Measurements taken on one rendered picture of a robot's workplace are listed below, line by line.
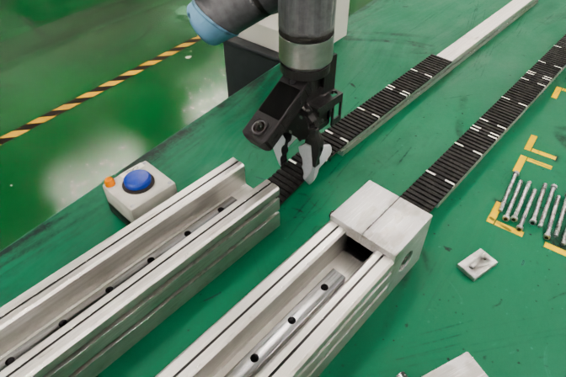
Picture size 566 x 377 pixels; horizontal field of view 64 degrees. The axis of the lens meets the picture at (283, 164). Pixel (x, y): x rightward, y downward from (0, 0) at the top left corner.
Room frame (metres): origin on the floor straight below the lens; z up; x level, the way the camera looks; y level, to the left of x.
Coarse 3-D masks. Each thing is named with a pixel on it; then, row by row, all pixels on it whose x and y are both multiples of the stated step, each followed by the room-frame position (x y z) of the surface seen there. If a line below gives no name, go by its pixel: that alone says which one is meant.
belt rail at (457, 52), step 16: (528, 0) 1.28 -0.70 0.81; (496, 16) 1.17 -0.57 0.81; (512, 16) 1.18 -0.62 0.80; (480, 32) 1.08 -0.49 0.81; (496, 32) 1.12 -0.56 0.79; (448, 48) 0.99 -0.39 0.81; (464, 48) 0.99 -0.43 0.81; (432, 80) 0.88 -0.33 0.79; (416, 96) 0.82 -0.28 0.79; (368, 128) 0.69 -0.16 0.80; (352, 144) 0.65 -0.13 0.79
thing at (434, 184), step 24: (552, 48) 0.98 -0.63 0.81; (528, 72) 0.87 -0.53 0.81; (552, 72) 0.87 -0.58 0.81; (504, 96) 0.78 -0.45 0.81; (528, 96) 0.78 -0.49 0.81; (480, 120) 0.70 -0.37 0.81; (504, 120) 0.70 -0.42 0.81; (456, 144) 0.62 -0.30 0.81; (480, 144) 0.63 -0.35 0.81; (432, 168) 0.56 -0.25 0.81; (456, 168) 0.56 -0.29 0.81; (408, 192) 0.51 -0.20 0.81; (432, 192) 0.50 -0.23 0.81
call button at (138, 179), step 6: (126, 174) 0.50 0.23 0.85; (132, 174) 0.50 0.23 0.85; (138, 174) 0.50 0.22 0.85; (144, 174) 0.50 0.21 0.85; (150, 174) 0.51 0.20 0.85; (126, 180) 0.49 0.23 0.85; (132, 180) 0.49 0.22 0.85; (138, 180) 0.49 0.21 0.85; (144, 180) 0.49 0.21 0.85; (150, 180) 0.50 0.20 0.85; (126, 186) 0.48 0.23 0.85; (132, 186) 0.48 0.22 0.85; (138, 186) 0.48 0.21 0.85; (144, 186) 0.48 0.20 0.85
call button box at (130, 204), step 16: (160, 176) 0.51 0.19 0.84; (112, 192) 0.48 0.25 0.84; (128, 192) 0.48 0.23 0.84; (144, 192) 0.48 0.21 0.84; (160, 192) 0.48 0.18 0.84; (176, 192) 0.50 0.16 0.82; (112, 208) 0.49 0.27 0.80; (128, 208) 0.45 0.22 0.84; (144, 208) 0.46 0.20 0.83; (128, 224) 0.46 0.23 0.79
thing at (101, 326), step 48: (192, 192) 0.45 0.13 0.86; (240, 192) 0.49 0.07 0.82; (144, 240) 0.38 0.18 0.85; (192, 240) 0.37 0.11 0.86; (240, 240) 0.41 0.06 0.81; (48, 288) 0.30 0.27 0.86; (96, 288) 0.32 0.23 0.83; (144, 288) 0.30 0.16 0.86; (192, 288) 0.34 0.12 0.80; (0, 336) 0.25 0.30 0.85; (48, 336) 0.25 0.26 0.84; (96, 336) 0.25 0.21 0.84; (144, 336) 0.28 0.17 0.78
